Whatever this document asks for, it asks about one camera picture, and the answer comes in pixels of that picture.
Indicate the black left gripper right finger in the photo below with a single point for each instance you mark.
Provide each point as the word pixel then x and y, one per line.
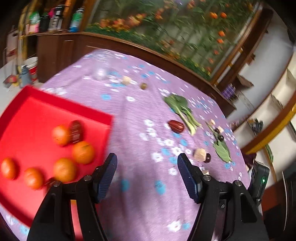
pixel 242 219

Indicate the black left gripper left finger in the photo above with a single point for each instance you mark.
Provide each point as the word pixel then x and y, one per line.
pixel 53 220

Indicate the orange mandarin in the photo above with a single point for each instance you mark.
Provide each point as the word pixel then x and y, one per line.
pixel 64 170
pixel 83 152
pixel 33 178
pixel 61 135
pixel 9 169

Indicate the beige sugarcane chunk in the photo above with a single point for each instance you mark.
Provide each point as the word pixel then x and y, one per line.
pixel 200 155

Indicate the large dark red jujube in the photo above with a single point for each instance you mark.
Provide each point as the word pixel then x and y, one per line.
pixel 76 132

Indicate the large green leaf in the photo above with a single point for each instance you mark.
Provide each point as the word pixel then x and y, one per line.
pixel 220 147

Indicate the dark plum on leaf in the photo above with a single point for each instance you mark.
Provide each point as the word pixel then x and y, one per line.
pixel 221 138

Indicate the beige sugarcane piece by leaf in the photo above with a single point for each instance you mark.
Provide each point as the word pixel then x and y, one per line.
pixel 221 130

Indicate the purple bottles on cabinet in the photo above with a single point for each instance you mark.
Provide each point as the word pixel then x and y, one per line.
pixel 229 91

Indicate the red plastic tray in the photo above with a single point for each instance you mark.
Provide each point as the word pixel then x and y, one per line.
pixel 26 137

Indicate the green bok choy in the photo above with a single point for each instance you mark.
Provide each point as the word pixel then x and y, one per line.
pixel 180 107

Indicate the purple floral tablecloth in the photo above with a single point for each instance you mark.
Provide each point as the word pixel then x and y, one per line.
pixel 147 199

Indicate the wooden cabinet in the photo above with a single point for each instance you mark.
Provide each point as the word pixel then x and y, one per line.
pixel 44 32

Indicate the small green grape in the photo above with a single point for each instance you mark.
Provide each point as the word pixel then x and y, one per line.
pixel 143 86

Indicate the beige sugarcane piece far left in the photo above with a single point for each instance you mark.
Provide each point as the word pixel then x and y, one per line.
pixel 126 80

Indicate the clear plastic container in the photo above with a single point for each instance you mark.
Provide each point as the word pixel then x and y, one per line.
pixel 102 63

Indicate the blue green bottle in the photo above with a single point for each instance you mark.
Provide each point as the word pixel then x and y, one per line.
pixel 76 20

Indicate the white wall shelf unit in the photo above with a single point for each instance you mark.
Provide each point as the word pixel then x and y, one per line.
pixel 270 129

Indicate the flower garden wall picture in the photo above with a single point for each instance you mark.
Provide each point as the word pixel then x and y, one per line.
pixel 197 34

